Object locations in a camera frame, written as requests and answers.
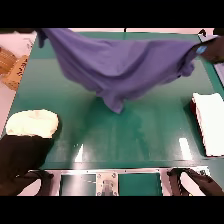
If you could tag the cream garment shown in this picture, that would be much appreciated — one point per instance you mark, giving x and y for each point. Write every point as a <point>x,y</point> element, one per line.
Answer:
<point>31,122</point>

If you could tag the white garment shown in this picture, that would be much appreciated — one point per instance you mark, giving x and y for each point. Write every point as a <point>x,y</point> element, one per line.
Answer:
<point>211,123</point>

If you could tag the purple T-shirt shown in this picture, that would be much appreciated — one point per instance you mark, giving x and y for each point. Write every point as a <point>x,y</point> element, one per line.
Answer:
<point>116,66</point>

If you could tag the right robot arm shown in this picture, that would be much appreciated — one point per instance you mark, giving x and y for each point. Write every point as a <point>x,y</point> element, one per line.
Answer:
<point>196,182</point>

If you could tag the silver frame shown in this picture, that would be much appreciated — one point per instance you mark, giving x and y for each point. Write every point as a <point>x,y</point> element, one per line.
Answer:
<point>107,181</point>

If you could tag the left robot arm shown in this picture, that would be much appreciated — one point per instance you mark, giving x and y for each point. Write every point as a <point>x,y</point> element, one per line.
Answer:
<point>40,183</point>

